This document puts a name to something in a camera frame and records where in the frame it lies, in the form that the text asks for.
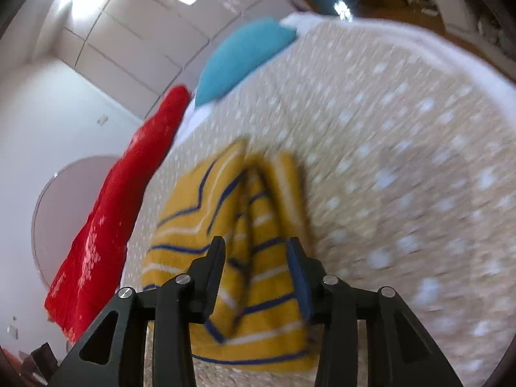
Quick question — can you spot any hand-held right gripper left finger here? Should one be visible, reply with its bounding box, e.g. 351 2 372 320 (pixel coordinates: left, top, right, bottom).
48 236 226 387

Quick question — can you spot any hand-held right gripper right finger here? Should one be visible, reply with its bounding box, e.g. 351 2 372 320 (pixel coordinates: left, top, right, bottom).
285 237 464 387

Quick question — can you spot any yellow striped sweater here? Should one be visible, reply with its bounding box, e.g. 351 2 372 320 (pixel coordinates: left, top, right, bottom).
141 139 319 373

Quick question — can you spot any red patterned blanket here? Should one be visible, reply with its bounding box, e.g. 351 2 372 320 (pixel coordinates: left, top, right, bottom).
44 84 192 345

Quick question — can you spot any beige spotted bed cover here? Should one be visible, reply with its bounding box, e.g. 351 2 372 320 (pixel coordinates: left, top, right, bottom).
121 20 516 387

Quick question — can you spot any rounded grey headboard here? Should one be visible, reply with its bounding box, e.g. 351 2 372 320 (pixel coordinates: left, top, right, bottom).
31 155 122 289

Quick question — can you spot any teal pillow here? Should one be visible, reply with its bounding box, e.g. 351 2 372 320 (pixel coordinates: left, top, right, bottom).
194 19 298 107

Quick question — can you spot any white wardrobe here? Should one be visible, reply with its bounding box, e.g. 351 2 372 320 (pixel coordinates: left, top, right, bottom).
40 0 315 119

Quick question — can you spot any cluttered white shelf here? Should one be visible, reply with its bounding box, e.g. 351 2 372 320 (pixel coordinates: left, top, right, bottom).
393 0 501 45

